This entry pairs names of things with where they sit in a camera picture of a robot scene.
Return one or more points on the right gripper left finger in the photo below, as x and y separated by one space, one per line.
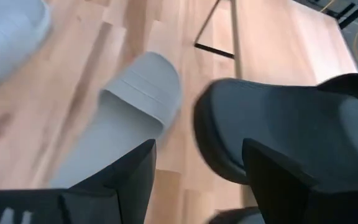
104 202

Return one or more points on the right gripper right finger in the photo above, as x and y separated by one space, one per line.
291 202

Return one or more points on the black rubber slide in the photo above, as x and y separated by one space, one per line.
275 124

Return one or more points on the grey rubber slide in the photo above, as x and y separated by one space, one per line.
129 109
8 31

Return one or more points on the wooden shelf black metal frame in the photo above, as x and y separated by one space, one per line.
275 37

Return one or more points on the black aluminium table frame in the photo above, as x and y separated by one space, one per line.
357 13

